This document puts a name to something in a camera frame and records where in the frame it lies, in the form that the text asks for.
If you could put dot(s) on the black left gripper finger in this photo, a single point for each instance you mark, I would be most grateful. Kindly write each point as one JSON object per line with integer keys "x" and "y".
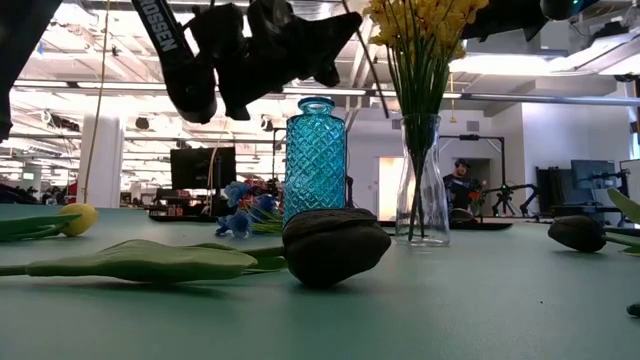
{"x": 327, "y": 75}
{"x": 330, "y": 35}

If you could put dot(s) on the yellow artificial flower bunch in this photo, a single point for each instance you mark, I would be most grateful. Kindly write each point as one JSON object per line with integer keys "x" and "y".
{"x": 420, "y": 90}

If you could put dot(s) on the blue artificial flower bunch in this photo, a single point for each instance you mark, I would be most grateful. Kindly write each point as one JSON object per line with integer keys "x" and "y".
{"x": 240, "y": 224}

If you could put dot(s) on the clear glass vase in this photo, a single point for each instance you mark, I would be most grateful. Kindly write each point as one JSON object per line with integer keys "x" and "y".
{"x": 437, "y": 210}

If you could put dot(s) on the dark artificial tulip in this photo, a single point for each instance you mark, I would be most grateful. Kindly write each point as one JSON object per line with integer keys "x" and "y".
{"x": 575, "y": 234}
{"x": 335, "y": 250}
{"x": 635, "y": 310}

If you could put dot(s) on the background black robot arm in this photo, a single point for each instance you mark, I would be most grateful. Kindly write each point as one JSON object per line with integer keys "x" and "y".
{"x": 505, "y": 192}

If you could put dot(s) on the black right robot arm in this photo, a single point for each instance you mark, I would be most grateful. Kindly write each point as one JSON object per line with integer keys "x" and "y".
{"x": 560, "y": 9}

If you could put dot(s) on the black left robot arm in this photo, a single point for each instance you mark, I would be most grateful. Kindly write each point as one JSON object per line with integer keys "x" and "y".
{"x": 185, "y": 75}

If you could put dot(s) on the blue textured glass vase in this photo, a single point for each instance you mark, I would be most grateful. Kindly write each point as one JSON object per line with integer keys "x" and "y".
{"x": 315, "y": 160}

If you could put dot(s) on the overhead light bar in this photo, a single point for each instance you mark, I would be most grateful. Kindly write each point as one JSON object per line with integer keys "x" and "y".
{"x": 550, "y": 99}

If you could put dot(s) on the black monitor back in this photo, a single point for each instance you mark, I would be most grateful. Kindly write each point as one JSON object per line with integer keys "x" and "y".
{"x": 200, "y": 167}

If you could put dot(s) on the person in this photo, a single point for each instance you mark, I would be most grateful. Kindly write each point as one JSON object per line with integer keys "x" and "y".
{"x": 457, "y": 187}

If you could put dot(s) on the white room pillar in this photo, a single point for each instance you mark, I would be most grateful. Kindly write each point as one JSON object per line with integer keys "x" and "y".
{"x": 100, "y": 160}

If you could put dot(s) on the background black desk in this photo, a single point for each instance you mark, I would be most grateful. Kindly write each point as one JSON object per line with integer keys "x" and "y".
{"x": 585, "y": 209}

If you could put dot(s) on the teal table mat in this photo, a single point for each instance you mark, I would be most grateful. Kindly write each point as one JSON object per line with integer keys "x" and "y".
{"x": 450, "y": 310}

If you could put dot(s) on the black metal frame stand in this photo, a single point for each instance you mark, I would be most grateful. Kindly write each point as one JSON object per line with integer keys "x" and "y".
{"x": 470, "y": 137}

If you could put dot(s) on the black wall panel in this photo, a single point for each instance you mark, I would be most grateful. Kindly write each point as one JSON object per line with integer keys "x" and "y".
{"x": 552, "y": 185}

